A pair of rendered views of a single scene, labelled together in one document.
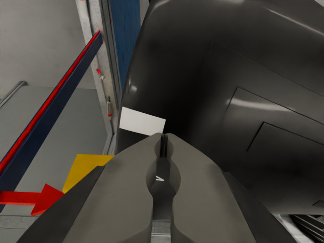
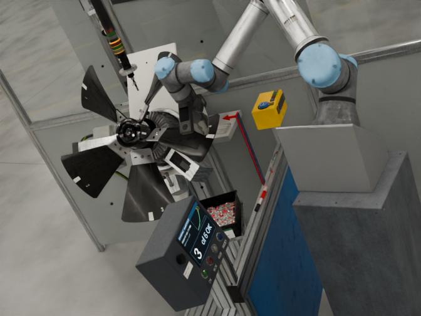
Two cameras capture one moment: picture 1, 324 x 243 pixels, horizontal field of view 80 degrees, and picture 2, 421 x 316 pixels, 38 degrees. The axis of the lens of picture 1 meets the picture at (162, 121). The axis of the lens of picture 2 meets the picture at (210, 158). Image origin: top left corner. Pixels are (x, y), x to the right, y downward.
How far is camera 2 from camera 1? 217 cm
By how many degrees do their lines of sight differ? 29
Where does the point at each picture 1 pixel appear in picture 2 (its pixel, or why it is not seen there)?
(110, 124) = (280, 148)
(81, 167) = (272, 120)
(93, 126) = not seen: hidden behind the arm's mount
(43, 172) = (390, 97)
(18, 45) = not seen: outside the picture
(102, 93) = (275, 163)
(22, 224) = (373, 54)
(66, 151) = (383, 123)
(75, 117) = not seen: hidden behind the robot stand
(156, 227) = (263, 79)
